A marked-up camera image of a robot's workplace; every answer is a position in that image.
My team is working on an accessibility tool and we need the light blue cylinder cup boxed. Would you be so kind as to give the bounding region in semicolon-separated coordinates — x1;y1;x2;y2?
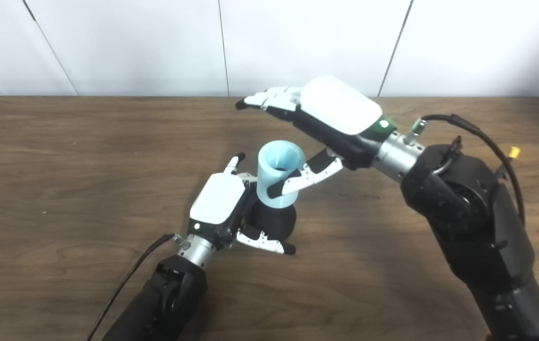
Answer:
256;140;306;210

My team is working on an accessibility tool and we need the white and black left hand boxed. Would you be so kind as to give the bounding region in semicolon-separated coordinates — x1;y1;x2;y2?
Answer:
188;153;297;256

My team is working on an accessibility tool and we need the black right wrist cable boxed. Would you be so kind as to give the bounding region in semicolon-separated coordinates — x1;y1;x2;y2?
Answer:
409;113;527;227

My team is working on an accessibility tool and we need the white and black right hand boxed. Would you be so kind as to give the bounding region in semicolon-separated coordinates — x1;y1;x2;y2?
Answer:
235;75;398;199

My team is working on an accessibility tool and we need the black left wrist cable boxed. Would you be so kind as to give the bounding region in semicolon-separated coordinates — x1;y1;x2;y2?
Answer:
86;232;190;341

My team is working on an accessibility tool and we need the black flared nozzle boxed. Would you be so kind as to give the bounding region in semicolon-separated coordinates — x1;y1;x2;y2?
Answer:
249;199;297;241

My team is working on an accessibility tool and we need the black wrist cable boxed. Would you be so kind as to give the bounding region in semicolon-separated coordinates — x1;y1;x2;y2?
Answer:
409;113;527;227
86;232;190;341

